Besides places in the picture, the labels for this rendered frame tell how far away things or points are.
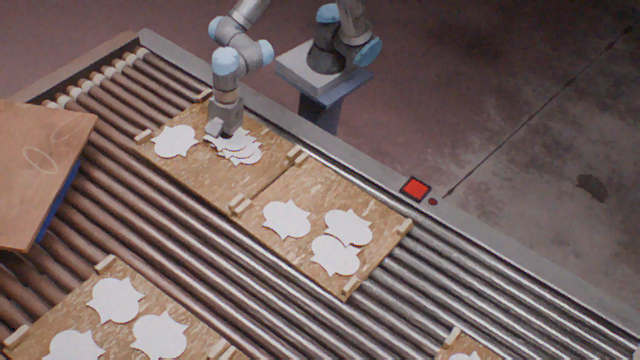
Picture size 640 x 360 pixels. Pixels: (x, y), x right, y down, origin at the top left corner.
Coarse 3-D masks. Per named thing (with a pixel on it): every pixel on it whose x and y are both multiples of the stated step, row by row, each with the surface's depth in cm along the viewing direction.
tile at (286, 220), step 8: (264, 208) 187; (272, 208) 187; (280, 208) 188; (288, 208) 188; (296, 208) 188; (264, 216) 185; (272, 216) 185; (280, 216) 186; (288, 216) 186; (296, 216) 186; (304, 216) 187; (264, 224) 183; (272, 224) 183; (280, 224) 184; (288, 224) 184; (296, 224) 184; (304, 224) 185; (280, 232) 182; (288, 232) 182; (296, 232) 182; (304, 232) 183
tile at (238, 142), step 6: (240, 132) 204; (246, 132) 204; (204, 138) 200; (210, 138) 201; (234, 138) 202; (240, 138) 202; (246, 138) 202; (216, 144) 199; (222, 144) 199; (228, 144) 200; (234, 144) 200; (240, 144) 200; (246, 144) 201; (222, 150) 199; (228, 150) 199; (234, 150) 199; (240, 150) 199
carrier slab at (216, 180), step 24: (192, 120) 210; (144, 144) 200; (264, 144) 206; (288, 144) 207; (168, 168) 195; (192, 168) 196; (216, 168) 197; (240, 168) 198; (264, 168) 199; (216, 192) 190; (240, 192) 191
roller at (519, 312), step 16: (112, 64) 228; (128, 64) 228; (144, 80) 223; (160, 96) 221; (176, 96) 219; (400, 240) 188; (416, 256) 187; (432, 256) 185; (448, 272) 183; (464, 272) 182; (480, 288) 180; (496, 304) 178; (512, 304) 177; (528, 320) 175; (544, 320) 175; (544, 336) 174; (560, 336) 172; (576, 352) 170; (592, 352) 169
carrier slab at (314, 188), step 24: (312, 168) 201; (264, 192) 192; (288, 192) 193; (312, 192) 194; (336, 192) 195; (360, 192) 196; (240, 216) 185; (312, 216) 188; (360, 216) 190; (384, 216) 191; (264, 240) 181; (288, 240) 182; (312, 240) 182; (384, 240) 185; (312, 264) 177; (360, 264) 179; (336, 288) 173
